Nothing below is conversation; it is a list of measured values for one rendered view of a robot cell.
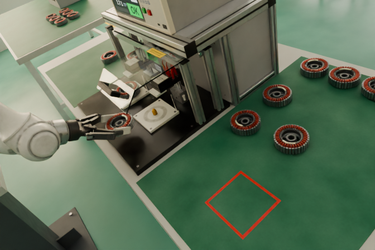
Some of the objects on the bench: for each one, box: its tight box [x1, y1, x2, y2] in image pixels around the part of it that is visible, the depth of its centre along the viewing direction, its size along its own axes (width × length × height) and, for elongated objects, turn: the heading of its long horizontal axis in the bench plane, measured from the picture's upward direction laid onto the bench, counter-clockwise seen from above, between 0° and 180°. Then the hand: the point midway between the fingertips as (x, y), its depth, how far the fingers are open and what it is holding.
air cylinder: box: [170, 85, 189, 104], centre depth 126 cm, size 5×8×6 cm
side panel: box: [222, 4, 279, 107], centre depth 114 cm, size 28×3×32 cm, turn 144°
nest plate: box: [133, 98, 180, 133], centre depth 122 cm, size 15×15×1 cm
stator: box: [273, 124, 309, 155], centre depth 96 cm, size 11×11×4 cm
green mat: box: [136, 56, 375, 250], centre depth 95 cm, size 94×61×1 cm, turn 144°
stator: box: [230, 110, 261, 136], centre depth 107 cm, size 11×11×4 cm
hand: (119, 124), depth 113 cm, fingers closed on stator, 11 cm apart
